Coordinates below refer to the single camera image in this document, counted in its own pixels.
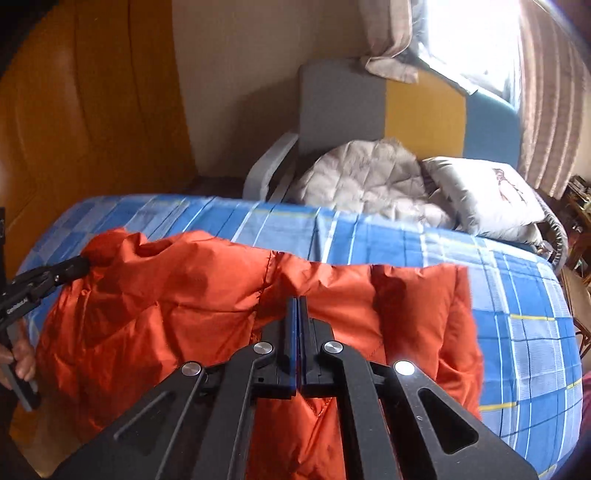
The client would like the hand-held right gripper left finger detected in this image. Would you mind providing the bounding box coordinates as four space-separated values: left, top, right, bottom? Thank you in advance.
55 298 300 480

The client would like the grey padded armrest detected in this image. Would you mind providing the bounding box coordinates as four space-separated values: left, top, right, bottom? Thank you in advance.
242 131 301 201

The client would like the grey quilted blanket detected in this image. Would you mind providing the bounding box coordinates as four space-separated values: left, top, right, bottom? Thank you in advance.
288 137 458 229

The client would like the wooden wardrobe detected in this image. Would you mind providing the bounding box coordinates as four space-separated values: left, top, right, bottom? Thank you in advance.
0 0 197 232

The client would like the rattan chair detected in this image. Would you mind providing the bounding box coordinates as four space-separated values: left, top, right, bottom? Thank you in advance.
558 265 591 361

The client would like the short beige patterned curtain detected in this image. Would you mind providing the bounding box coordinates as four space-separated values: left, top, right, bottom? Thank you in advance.
358 0 423 84

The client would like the grey yellow blue padded headboard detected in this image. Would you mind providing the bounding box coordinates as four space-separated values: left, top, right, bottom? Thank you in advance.
298 58 525 174

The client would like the grey printed pillow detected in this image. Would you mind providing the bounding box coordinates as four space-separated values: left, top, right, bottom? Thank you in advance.
420 156 548 245

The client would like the long beige patterned curtain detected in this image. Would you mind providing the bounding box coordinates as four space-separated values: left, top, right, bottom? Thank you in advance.
517 0 591 197

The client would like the window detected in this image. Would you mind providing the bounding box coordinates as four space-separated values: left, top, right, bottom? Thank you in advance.
416 0 525 100

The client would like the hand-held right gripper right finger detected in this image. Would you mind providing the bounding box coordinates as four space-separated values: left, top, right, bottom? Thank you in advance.
300 298 539 480

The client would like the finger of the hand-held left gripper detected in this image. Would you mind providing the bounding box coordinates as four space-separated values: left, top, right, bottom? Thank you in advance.
9 256 91 292
18 266 91 306

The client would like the cluttered wooden desk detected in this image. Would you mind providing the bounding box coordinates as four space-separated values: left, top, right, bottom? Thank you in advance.
566 173 591 273

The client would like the person's left hand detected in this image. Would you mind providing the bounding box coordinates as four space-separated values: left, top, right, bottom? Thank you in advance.
0 343 37 389

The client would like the dark grey quilt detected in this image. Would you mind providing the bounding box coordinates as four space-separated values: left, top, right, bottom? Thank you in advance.
533 217 570 275

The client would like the bed with blue plaid sheet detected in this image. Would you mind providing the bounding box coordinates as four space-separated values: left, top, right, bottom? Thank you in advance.
16 194 585 480

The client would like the orange puffer jacket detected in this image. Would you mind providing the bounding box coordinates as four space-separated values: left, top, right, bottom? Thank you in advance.
34 228 485 480

